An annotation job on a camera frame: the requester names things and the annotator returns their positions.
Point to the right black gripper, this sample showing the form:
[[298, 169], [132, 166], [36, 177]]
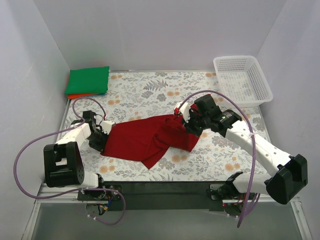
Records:
[[191, 124]]

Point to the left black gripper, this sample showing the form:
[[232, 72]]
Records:
[[97, 139]]

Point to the red t-shirt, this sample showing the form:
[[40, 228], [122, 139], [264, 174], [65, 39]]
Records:
[[147, 140]]

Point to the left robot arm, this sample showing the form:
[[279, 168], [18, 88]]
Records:
[[63, 165]]

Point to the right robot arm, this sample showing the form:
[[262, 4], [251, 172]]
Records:
[[286, 174]]

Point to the teal folded t-shirt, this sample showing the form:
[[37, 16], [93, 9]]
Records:
[[97, 94]]

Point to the orange folded t-shirt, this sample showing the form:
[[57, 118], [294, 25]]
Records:
[[79, 95]]

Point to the white plastic basket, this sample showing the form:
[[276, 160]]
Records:
[[241, 78]]

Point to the floral patterned table mat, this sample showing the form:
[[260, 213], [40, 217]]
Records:
[[133, 96]]

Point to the green folded t-shirt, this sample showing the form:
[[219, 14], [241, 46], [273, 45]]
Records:
[[92, 80]]

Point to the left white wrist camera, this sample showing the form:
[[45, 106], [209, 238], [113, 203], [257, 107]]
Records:
[[106, 126]]

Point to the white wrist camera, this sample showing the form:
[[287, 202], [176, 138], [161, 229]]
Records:
[[106, 126], [182, 109]]

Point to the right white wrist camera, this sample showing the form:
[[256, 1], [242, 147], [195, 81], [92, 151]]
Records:
[[182, 109]]

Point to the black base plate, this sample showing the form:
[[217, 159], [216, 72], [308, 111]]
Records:
[[175, 195]]

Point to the aluminium rail frame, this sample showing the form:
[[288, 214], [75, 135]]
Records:
[[64, 214]]

